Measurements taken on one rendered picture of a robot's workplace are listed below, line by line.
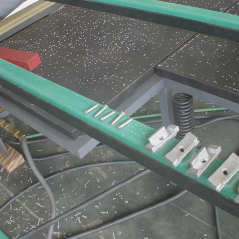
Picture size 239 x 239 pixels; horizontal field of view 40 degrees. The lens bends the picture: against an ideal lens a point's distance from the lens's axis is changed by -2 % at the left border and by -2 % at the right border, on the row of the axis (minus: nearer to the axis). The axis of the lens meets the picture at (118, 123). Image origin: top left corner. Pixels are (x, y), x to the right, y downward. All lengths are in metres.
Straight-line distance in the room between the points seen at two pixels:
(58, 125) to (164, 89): 0.37
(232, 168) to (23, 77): 0.40
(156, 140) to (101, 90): 0.61
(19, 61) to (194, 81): 0.61
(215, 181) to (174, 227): 0.99
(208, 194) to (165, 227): 0.96
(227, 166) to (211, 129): 1.31
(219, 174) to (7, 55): 1.05
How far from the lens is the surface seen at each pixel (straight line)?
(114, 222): 1.37
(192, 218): 1.36
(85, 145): 0.89
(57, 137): 0.94
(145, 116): 1.76
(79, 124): 0.50
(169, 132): 0.42
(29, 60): 1.21
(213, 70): 1.02
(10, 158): 1.75
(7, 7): 0.55
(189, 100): 1.04
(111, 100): 0.96
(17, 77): 0.63
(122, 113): 0.46
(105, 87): 1.01
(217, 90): 0.96
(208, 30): 0.70
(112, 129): 0.45
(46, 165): 1.69
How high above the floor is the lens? 1.16
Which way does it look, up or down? 41 degrees down
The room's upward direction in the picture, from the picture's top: 14 degrees counter-clockwise
